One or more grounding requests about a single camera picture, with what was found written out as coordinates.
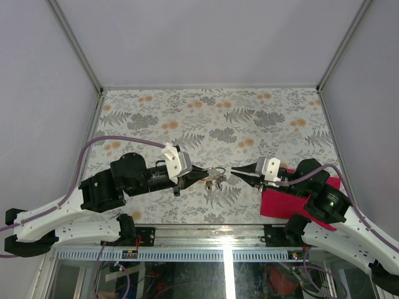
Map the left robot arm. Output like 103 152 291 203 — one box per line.
4 152 208 257

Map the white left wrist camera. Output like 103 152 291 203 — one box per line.
161 143 193 184

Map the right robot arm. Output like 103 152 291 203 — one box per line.
231 157 398 295

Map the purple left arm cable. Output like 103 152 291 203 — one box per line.
0 135 168 258

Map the grey slotted cable duct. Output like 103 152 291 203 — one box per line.
57 249 291 262

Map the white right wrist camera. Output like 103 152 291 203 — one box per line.
255 157 281 187

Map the red folded cloth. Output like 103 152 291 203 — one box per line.
261 161 348 230

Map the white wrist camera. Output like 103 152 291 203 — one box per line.
255 157 281 187
161 143 193 184

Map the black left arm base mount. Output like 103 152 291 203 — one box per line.
115 214 156 248

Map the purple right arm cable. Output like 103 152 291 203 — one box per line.
279 163 399 250

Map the floral patterned table mat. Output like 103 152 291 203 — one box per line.
84 88 340 225

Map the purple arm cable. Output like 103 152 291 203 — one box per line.
0 135 168 258
279 163 399 250

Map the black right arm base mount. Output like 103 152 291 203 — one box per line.
261 214 322 247

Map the large metal keyring with clips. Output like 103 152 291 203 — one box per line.
203 166 226 194

